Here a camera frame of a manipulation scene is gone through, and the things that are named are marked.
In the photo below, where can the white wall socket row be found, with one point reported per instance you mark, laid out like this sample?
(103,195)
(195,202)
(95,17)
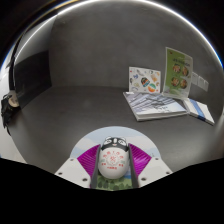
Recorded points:
(201,81)

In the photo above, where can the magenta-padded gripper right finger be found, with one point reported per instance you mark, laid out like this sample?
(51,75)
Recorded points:
(140,160)

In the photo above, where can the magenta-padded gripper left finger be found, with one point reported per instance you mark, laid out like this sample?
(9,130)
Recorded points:
(87,160)

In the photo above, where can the white book with blue band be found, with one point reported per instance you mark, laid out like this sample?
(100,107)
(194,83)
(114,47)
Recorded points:
(200,111)

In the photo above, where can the dark flat panel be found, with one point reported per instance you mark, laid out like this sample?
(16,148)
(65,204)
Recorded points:
(33,78)

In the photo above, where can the grey striped-cover book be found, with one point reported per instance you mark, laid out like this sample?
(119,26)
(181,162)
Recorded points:
(153,105)

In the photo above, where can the white cartoon sticker sheet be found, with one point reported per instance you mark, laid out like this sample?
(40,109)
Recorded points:
(144,80)

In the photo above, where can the black device with round part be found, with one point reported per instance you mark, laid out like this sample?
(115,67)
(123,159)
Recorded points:
(8,108)

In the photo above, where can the white panda-face computer mouse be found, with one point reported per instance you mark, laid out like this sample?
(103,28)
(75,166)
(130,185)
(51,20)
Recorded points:
(113,161)

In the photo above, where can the green menu in acrylic stand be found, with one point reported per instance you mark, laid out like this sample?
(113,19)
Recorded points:
(178,73)

